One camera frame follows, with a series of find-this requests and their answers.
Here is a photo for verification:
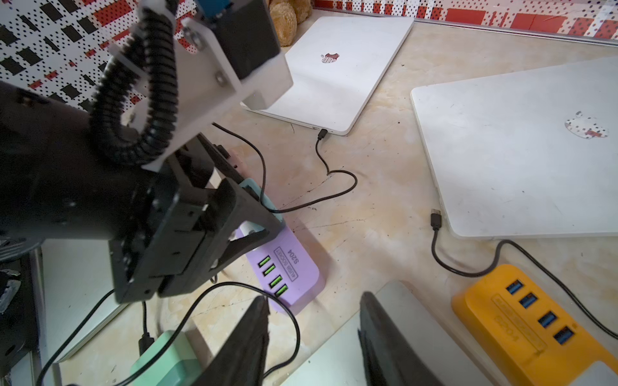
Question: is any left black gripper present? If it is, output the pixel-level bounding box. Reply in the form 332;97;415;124
1;83;283;303

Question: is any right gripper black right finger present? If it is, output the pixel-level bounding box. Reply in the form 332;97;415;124
358;292;442;385

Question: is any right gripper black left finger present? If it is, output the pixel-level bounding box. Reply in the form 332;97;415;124
193;297;270;385

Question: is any green charger adapter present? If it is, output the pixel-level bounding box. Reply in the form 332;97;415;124
132;332;202;386

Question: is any black cable of yellow charger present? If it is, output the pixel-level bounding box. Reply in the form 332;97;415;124
429;208;618;341

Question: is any pink charger adapter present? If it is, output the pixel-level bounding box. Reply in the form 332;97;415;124
227;150;250;180

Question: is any silver apple laptop front right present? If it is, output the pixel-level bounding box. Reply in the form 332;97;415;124
286;281;497;385

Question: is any silver laptop front left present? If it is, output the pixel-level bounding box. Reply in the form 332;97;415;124
33;239;114;360

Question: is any white laptop back left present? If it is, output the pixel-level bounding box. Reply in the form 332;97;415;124
259;16;414;136

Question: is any white laptop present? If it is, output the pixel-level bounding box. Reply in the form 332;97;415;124
259;16;414;136
410;57;617;239

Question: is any white laptop back right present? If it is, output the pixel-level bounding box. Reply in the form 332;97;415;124
410;57;617;239

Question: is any purple power strip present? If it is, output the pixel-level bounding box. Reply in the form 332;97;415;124
246;227;325;315

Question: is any orange power strip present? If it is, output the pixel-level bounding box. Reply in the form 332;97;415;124
452;265;617;385

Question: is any brown teddy bear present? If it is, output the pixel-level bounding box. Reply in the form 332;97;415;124
268;0;313;33

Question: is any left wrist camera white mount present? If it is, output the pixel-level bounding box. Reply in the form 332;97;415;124
90;1;293;171

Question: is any black cable of teal charger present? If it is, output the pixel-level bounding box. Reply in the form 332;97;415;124
211;122;359;214

